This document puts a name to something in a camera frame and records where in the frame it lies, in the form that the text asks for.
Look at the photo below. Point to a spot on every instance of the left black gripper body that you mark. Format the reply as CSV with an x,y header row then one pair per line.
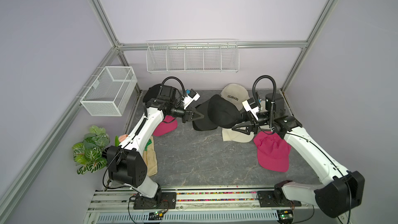
x,y
178,112

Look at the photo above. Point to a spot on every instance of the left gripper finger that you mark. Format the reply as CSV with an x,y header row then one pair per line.
x,y
195,115
187,118

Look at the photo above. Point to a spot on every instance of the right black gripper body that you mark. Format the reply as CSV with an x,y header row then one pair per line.
x,y
263,119

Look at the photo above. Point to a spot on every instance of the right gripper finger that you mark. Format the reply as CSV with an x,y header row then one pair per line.
x,y
247,119
243,128

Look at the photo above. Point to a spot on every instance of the plain black cap front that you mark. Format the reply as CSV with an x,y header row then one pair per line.
x,y
223,113

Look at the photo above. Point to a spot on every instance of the black cap with white patch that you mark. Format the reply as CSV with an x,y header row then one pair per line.
x,y
203,124

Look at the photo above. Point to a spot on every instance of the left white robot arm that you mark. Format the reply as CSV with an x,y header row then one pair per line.
x,y
125,163

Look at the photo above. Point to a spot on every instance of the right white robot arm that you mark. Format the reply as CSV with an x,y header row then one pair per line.
x,y
339,191

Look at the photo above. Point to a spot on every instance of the cream cap right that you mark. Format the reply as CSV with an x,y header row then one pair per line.
x,y
262,107

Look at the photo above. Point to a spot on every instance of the pink cap left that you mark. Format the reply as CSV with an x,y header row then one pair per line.
x,y
167,125

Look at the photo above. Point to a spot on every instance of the pink cap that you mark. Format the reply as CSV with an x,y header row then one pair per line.
x,y
167,125
272,152

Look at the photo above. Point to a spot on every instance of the cream Colorado cap middle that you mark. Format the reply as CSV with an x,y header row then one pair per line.
x,y
228,135

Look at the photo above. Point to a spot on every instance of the cream colorado cap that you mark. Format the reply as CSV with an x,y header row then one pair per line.
x,y
228,135
235,94

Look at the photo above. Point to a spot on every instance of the cream Colorado cap back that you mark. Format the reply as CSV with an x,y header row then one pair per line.
x,y
235,94

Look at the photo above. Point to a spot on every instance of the black cap at back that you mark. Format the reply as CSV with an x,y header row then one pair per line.
x,y
152,93

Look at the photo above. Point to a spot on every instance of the pink cap right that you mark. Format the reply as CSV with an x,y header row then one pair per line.
x,y
272,152

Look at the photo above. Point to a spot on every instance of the beige cap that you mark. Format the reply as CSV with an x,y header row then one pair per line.
x,y
150,158

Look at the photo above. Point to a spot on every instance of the pink artificial tulip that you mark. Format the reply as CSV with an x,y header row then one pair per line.
x,y
121,140

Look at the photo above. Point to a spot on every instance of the green potted plant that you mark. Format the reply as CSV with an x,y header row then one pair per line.
x,y
89,154

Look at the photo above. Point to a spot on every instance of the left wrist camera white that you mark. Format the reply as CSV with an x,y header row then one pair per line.
x,y
190,97

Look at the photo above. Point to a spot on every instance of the white wire shelf basket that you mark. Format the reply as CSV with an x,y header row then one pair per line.
x,y
193,56

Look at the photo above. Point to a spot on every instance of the white wire side basket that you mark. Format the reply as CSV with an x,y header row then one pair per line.
x,y
110,92

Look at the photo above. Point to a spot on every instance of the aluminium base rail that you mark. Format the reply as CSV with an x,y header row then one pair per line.
x,y
205,205

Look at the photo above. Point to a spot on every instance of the aluminium frame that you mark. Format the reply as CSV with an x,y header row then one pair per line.
x,y
18,189

